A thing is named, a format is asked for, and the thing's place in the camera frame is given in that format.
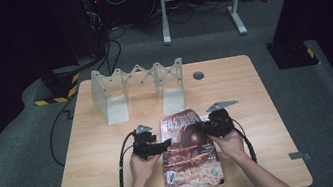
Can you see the person's right hand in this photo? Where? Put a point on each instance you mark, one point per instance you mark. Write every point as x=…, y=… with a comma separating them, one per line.
x=230, y=145

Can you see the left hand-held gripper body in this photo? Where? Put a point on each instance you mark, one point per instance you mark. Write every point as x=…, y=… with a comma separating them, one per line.
x=144, y=142

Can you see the black box with yellow stripe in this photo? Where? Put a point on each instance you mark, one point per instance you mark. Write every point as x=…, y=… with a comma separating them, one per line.
x=293, y=54

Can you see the white expanding book rack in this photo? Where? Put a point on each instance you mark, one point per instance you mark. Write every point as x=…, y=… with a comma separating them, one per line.
x=116, y=109

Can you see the grey tape piece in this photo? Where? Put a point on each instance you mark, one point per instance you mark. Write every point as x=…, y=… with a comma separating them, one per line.
x=299, y=155

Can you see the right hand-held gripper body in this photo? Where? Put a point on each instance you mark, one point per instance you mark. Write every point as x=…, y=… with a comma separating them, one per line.
x=221, y=122

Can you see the grey table grommet hole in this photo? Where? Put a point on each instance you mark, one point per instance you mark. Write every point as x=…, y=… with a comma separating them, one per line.
x=198, y=75

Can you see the black yellow striped base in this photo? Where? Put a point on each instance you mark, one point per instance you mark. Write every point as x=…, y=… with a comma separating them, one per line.
x=58, y=87

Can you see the dark equipment rack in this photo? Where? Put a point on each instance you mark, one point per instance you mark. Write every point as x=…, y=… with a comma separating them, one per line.
x=91, y=17

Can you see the dark red magazine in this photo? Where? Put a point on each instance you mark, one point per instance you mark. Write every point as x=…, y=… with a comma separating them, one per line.
x=192, y=160

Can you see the person's left hand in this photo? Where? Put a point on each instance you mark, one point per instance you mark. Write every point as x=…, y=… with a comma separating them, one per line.
x=142, y=169

